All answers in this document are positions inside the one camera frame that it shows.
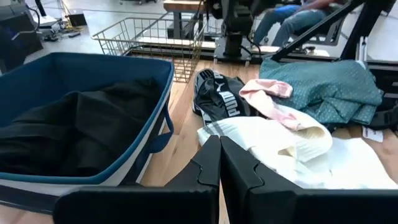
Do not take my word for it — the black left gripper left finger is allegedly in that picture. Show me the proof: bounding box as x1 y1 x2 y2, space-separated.
52 135 221 224

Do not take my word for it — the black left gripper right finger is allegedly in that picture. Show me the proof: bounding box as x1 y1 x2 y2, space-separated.
220 136 398 224

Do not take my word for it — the white cloth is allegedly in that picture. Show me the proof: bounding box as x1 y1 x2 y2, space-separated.
248 136 398 190

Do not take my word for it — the pink sock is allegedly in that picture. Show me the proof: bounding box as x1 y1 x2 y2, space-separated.
239 78 308 131

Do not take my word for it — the black Puma underwear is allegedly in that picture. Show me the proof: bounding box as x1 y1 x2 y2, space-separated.
192 68 261 125

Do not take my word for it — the teal patterned cloth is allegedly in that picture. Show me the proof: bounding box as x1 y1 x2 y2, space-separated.
259 58 384 125

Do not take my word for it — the black cloth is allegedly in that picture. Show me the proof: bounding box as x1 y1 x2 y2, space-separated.
0 79 163 178

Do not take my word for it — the navy blue fabric bin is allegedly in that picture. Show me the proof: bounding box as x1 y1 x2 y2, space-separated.
0 52 175 215

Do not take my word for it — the person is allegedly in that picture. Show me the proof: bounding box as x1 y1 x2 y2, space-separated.
253 0 346 47

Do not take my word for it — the wooden table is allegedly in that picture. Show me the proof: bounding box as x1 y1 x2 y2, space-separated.
163 0 206 40

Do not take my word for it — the small black box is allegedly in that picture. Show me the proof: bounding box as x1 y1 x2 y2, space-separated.
66 12 88 27

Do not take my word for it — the large black case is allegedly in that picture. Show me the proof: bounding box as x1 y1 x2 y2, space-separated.
0 4 44 74

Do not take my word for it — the gold wire basket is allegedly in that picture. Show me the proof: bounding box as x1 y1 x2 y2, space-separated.
91 17 208 83

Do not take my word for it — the black metal frame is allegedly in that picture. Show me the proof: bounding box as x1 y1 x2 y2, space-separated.
270 0 398 63

